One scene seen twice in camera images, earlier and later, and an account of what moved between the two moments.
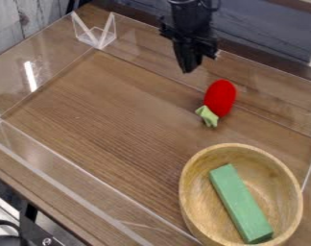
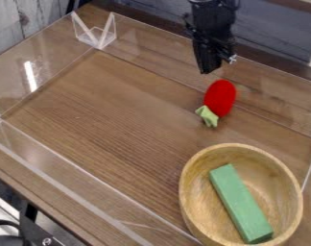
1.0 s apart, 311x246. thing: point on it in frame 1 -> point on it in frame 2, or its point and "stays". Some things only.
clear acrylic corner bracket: [94, 36] stays
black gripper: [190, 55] -> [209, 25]
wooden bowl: [241, 195] stays
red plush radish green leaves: [219, 100] stays
